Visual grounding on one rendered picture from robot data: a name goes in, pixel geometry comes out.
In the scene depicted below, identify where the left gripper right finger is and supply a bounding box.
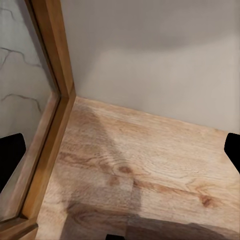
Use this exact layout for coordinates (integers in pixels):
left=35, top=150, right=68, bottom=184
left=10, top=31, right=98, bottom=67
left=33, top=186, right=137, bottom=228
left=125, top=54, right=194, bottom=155
left=224, top=132, right=240, bottom=173

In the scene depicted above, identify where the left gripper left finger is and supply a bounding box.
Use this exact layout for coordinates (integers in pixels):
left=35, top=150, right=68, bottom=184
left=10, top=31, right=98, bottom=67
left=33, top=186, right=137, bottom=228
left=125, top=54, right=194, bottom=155
left=0, top=133, right=26, bottom=193

